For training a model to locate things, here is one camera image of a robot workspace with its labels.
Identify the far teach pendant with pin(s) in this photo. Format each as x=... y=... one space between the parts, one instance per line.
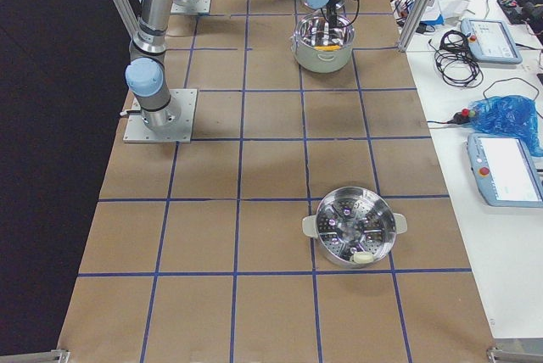
x=490 y=41

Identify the pale green electric pot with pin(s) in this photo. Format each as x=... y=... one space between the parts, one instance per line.
x=313 y=30

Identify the steel steamer basket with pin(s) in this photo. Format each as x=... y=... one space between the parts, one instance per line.
x=354 y=227

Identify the yellow corn cob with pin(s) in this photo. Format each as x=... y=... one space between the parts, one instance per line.
x=328 y=48

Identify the near teach pendant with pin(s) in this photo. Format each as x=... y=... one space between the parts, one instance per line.
x=504 y=171

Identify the red emergency stop button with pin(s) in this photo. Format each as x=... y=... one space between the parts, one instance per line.
x=463 y=117

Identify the teach pendant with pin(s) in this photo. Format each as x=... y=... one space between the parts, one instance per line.
x=490 y=41
x=504 y=171

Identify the blue plastic bag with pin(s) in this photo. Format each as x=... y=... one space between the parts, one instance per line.
x=509 y=116

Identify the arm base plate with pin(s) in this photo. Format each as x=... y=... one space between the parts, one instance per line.
x=174 y=123
x=190 y=7

